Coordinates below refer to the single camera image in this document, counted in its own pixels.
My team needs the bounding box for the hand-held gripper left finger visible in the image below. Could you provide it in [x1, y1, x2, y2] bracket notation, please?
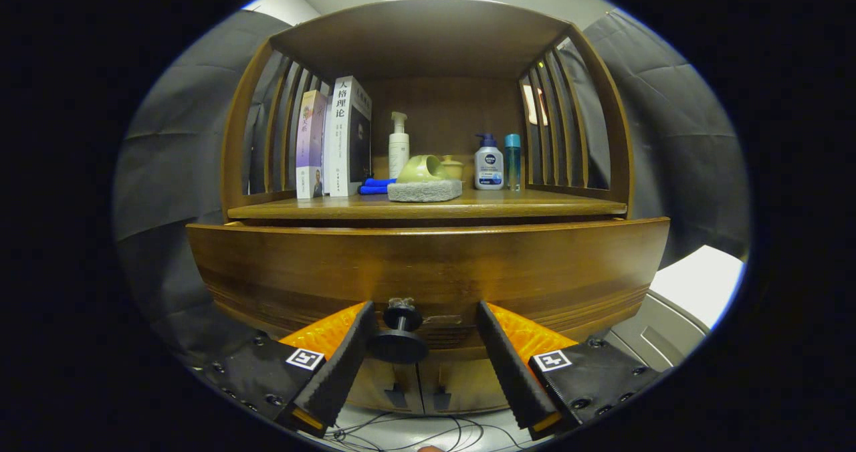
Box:
[201, 300, 377, 438]

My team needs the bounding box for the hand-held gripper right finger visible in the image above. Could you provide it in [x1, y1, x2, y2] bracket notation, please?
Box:
[476, 300, 669, 441]

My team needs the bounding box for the brown wooden drawer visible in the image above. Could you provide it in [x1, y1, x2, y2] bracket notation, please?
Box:
[186, 217, 671, 364]

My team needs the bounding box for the green handled sponge brush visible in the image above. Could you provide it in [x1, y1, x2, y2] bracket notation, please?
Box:
[387, 154, 463, 203]

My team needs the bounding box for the wooden cabinet door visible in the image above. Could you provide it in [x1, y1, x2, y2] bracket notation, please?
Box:
[418, 355, 509, 414]
[348, 358, 423, 414]

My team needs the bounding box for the wooden countertop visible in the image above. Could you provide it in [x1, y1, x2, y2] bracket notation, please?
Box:
[227, 188, 628, 221]

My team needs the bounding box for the brown wooden cabinet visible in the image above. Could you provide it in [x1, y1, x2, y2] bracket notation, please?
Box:
[221, 0, 635, 416]

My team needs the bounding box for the white lotion bottle blue cap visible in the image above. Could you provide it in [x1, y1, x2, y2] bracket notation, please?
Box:
[474, 133, 505, 191]

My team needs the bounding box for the teal slim bottle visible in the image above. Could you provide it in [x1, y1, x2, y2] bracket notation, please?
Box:
[505, 134, 522, 192]

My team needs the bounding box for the purple book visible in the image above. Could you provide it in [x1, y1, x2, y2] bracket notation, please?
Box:
[296, 90, 328, 200]

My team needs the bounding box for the white pump bottle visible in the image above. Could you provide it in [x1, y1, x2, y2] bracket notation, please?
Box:
[389, 112, 410, 180]

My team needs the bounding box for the white book with portrait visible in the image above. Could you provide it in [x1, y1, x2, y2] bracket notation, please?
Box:
[326, 76, 372, 197]

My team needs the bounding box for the black backdrop cloth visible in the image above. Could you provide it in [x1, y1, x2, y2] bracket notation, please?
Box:
[112, 7, 753, 366]

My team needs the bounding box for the black floor cable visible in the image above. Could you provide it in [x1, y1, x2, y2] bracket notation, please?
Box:
[331, 412, 529, 451]

